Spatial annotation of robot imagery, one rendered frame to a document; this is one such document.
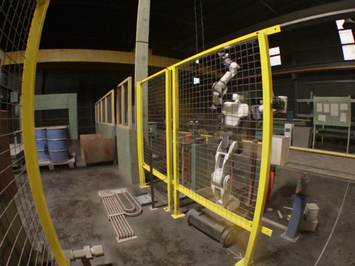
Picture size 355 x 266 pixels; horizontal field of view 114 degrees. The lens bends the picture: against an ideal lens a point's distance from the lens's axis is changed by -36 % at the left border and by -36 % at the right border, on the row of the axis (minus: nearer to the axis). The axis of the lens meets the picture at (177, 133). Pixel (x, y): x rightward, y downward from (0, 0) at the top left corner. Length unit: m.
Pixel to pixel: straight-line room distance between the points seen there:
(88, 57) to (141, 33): 10.41
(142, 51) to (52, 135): 2.99
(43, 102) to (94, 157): 7.24
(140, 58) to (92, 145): 2.49
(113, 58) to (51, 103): 5.82
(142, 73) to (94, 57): 10.65
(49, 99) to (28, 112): 10.49
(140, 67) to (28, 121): 2.83
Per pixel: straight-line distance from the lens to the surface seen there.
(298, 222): 1.98
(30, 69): 0.85
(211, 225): 1.83
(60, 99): 11.20
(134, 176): 3.32
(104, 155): 4.78
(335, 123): 7.02
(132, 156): 3.21
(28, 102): 0.82
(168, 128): 2.11
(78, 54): 13.91
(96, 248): 1.55
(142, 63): 3.46
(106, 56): 14.03
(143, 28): 3.75
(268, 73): 1.19
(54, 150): 4.87
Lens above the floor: 1.25
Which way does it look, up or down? 6 degrees down
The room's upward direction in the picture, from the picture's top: 1 degrees counter-clockwise
